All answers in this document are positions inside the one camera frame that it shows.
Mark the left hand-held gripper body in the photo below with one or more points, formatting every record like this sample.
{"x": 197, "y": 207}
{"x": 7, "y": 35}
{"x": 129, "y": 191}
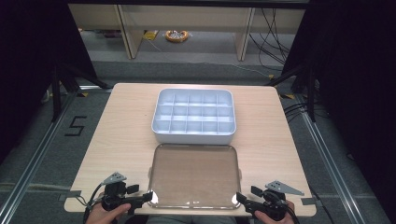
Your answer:
{"x": 115, "y": 199}

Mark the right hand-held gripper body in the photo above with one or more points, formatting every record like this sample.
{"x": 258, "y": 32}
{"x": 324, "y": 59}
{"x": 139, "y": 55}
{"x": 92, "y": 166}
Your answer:
{"x": 274, "y": 205}

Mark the clear plastic lid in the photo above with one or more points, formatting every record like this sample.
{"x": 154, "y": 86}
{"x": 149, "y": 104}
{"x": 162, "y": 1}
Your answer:
{"x": 194, "y": 174}

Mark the person's right hand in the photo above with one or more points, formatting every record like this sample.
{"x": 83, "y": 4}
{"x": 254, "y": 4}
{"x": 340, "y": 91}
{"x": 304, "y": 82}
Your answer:
{"x": 280, "y": 222}

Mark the person's left hand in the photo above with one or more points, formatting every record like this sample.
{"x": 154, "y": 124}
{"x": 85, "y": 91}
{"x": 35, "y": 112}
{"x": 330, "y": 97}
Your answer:
{"x": 101, "y": 216}

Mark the grey tape strip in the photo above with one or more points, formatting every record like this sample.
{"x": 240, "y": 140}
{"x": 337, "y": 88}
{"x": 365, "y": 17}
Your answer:
{"x": 71, "y": 195}
{"x": 310, "y": 201}

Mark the person's grey clothing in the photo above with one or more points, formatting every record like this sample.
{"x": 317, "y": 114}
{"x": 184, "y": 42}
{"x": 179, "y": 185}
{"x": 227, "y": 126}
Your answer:
{"x": 191, "y": 220}

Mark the white compartment storage box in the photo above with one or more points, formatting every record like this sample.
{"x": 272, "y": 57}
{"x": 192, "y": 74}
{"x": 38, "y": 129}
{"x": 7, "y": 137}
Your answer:
{"x": 193, "y": 116}

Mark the black tripod stand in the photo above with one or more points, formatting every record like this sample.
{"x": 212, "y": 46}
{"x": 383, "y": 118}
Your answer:
{"x": 56, "y": 93}
{"x": 311, "y": 93}

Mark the black curtain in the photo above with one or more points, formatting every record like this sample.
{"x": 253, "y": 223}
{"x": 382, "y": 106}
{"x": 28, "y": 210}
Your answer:
{"x": 28, "y": 62}
{"x": 358, "y": 77}

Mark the yellow flat object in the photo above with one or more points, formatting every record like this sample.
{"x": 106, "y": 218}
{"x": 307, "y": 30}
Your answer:
{"x": 150, "y": 35}

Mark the aluminium floor rail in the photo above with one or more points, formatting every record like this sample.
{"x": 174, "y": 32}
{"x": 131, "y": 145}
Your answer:
{"x": 330, "y": 168}
{"x": 31, "y": 161}

